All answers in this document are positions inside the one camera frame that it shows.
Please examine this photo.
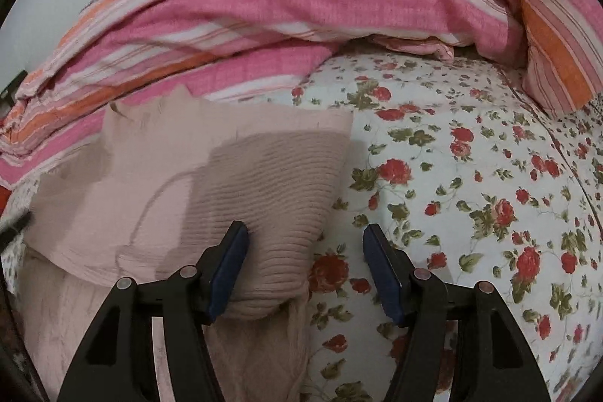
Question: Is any pink orange striped pillow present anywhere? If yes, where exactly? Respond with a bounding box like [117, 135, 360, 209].
[511, 0, 603, 119]

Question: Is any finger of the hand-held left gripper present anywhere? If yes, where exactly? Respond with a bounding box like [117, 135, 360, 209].
[0, 212, 35, 248]

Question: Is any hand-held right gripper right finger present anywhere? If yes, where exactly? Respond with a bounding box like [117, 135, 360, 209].
[362, 223, 552, 402]

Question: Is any pink knitted sweater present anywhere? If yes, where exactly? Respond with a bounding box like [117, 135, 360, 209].
[14, 86, 354, 402]

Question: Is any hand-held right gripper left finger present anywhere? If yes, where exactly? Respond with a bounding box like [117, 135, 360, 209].
[57, 220, 249, 402]

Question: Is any floral bed sheet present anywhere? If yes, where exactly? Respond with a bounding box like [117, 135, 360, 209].
[0, 49, 603, 402]

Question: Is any pink orange striped quilt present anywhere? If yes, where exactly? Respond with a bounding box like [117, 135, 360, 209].
[0, 0, 526, 191]

